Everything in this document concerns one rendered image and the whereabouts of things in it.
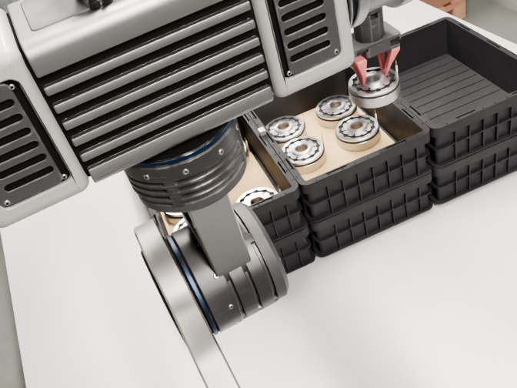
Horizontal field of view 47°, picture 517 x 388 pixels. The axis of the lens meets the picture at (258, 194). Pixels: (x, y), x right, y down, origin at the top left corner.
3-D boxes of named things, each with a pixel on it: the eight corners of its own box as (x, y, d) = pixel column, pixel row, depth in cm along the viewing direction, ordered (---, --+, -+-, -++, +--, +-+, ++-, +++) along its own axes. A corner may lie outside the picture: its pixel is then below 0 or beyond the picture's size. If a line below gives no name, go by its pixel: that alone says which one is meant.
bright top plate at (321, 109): (364, 107, 146) (364, 105, 146) (329, 125, 144) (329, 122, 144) (341, 91, 153) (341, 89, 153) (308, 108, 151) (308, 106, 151)
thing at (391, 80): (408, 83, 117) (408, 81, 116) (363, 103, 116) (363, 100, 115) (382, 63, 124) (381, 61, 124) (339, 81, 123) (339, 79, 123)
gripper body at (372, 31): (338, 47, 116) (334, 11, 111) (385, 28, 117) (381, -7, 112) (354, 60, 111) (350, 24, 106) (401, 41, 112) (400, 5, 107)
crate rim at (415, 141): (434, 140, 123) (433, 131, 121) (303, 196, 119) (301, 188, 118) (346, 64, 153) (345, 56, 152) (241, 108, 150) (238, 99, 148)
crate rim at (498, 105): (556, 86, 127) (558, 77, 125) (434, 140, 123) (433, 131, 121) (448, 23, 157) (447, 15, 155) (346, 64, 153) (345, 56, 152)
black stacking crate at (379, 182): (434, 175, 129) (432, 133, 122) (311, 229, 126) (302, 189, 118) (351, 95, 159) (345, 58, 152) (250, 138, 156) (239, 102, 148)
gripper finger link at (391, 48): (355, 77, 122) (349, 35, 115) (385, 64, 123) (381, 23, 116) (371, 91, 117) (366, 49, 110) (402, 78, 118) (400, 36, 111)
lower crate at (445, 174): (548, 160, 140) (552, 119, 132) (437, 210, 136) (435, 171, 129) (449, 88, 170) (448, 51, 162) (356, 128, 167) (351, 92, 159)
